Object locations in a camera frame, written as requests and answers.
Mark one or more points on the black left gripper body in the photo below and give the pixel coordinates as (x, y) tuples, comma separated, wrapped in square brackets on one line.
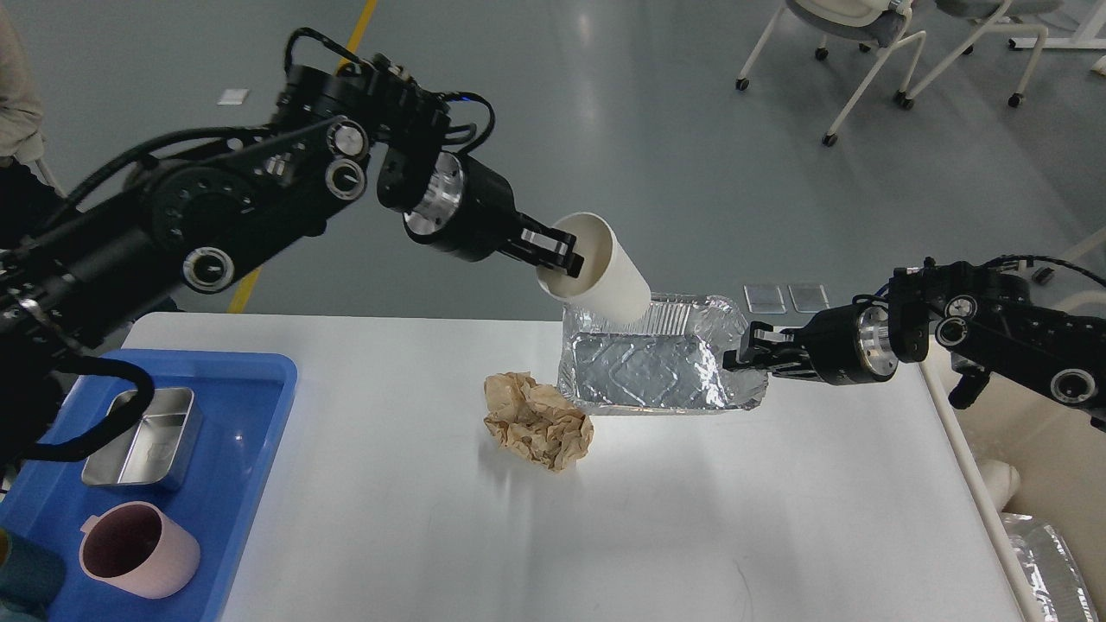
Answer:
[(468, 211)]

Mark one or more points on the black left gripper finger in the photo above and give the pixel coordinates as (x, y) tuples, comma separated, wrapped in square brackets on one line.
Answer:
[(540, 238), (561, 258)]

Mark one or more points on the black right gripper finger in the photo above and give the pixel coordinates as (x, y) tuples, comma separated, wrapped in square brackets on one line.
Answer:
[(788, 362), (765, 336)]

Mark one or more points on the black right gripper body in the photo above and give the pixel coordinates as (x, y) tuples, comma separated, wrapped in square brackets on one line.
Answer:
[(849, 345)]

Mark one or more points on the cream paper cup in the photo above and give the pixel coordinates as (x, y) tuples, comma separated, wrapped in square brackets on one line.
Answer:
[(609, 283)]

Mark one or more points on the aluminium foil tray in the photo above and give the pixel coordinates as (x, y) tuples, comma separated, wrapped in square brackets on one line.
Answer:
[(670, 362)]

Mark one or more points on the steel rectangular container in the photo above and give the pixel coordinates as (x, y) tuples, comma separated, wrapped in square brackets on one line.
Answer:
[(155, 452)]

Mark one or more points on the pink plastic mug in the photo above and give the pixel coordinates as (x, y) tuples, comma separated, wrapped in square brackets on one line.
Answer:
[(135, 547)]

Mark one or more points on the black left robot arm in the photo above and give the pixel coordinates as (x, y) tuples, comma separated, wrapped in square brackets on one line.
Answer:
[(205, 207)]

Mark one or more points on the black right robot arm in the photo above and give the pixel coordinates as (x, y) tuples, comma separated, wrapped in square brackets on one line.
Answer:
[(982, 315)]

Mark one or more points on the left floor socket plate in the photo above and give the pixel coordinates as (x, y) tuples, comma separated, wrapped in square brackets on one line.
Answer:
[(764, 299)]

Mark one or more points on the floor socket plate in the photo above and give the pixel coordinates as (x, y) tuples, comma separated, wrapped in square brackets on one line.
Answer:
[(764, 299), (808, 298)]

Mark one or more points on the right floor socket plate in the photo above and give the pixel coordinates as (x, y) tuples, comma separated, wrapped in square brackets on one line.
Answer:
[(808, 298)]

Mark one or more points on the crumpled brown paper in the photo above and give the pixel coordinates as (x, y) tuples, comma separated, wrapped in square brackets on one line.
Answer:
[(535, 421)]

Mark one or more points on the beige plastic bin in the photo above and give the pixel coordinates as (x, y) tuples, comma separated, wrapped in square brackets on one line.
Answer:
[(1055, 450)]

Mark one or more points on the white chair leg right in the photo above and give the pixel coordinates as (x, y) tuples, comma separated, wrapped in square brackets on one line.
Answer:
[(1066, 290)]

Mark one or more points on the blue plastic tray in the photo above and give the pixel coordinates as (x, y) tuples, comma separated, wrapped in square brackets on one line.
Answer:
[(244, 401)]

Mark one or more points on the person in beige sweater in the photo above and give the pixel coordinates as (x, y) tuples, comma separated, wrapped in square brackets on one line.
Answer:
[(29, 205)]

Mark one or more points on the teal cup in tray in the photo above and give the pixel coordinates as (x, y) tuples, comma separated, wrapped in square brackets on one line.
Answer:
[(31, 578)]

